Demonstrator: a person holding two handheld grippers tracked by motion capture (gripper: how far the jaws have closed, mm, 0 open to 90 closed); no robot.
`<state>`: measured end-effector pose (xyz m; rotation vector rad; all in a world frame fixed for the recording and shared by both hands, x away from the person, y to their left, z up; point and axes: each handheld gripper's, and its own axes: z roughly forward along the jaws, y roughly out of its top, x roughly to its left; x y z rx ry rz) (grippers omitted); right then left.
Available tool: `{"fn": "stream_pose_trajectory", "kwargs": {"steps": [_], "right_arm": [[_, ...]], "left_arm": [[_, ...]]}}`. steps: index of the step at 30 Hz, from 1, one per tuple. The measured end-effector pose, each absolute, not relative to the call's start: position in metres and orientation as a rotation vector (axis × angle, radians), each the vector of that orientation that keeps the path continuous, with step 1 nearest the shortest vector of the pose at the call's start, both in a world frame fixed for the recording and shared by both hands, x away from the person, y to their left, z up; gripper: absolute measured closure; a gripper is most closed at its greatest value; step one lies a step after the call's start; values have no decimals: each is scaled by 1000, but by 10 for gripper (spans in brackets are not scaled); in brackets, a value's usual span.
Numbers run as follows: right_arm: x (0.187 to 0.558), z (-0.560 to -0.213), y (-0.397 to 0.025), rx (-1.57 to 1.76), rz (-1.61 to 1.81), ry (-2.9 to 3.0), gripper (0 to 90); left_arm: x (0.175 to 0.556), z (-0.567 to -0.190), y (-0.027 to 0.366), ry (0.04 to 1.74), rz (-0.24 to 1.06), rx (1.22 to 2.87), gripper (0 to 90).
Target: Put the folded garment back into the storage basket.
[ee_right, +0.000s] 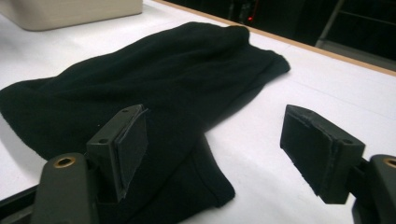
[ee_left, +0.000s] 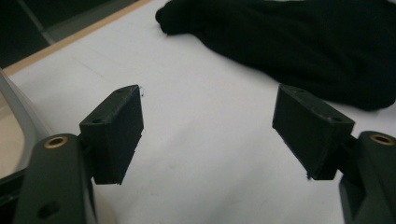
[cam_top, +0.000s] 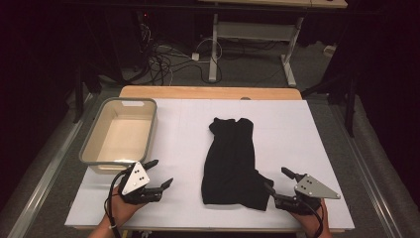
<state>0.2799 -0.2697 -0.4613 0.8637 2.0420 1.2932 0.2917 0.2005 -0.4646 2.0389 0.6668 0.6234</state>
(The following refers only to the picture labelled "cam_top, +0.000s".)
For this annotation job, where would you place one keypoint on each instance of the person's left hand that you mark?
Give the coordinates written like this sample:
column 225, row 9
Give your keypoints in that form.
column 124, row 210

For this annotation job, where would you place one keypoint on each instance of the black garment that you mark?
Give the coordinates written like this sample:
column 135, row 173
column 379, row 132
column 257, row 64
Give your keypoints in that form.
column 231, row 165

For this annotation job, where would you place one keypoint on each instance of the black metal stand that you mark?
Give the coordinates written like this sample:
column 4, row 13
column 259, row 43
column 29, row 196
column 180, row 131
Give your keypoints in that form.
column 346, row 99
column 79, row 95

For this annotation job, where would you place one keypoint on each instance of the metal floor rail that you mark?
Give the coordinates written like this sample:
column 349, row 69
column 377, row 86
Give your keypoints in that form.
column 46, row 175
column 369, row 178

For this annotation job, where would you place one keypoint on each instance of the white-framed wooden desk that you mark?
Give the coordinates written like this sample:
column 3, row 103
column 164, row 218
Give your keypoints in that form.
column 254, row 31

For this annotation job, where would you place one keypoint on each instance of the white power adapter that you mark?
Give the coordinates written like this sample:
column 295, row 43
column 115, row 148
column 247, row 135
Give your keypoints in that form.
column 195, row 56

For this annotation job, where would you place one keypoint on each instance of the beige basket with grey rim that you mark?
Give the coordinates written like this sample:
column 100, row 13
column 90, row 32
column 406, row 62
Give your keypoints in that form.
column 120, row 139

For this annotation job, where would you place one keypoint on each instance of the small white box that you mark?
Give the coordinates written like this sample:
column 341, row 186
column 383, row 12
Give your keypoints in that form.
column 330, row 50

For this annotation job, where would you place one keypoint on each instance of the white table cover sheet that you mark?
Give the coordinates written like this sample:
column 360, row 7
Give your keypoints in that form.
column 290, row 132

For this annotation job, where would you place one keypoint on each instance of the person's right hand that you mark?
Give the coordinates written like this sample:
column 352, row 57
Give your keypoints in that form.
column 308, row 222

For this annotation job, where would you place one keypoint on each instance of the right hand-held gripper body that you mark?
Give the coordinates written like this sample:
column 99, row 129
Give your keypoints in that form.
column 312, row 189

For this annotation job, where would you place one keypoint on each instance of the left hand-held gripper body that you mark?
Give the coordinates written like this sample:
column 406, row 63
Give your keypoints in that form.
column 134, row 180

